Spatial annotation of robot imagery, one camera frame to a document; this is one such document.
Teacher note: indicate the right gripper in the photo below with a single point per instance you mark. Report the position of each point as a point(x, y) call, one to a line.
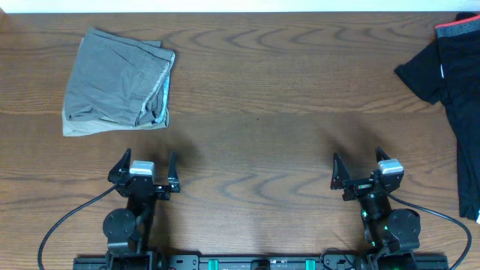
point(343, 181)

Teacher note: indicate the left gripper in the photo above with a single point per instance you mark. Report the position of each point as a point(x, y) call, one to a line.
point(172, 186)

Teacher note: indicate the black pants red waistband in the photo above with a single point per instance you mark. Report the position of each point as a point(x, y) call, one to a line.
point(458, 44)

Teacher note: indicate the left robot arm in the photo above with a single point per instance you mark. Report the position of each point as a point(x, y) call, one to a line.
point(127, 229)

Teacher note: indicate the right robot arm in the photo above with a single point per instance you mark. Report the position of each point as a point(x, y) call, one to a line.
point(392, 232)

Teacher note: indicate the folded grey shorts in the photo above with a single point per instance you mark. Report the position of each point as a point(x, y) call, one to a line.
point(117, 84)

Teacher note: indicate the black t-shirt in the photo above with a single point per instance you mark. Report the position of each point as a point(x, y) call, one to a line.
point(423, 74)

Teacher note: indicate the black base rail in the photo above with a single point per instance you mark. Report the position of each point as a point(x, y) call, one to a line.
point(326, 261)

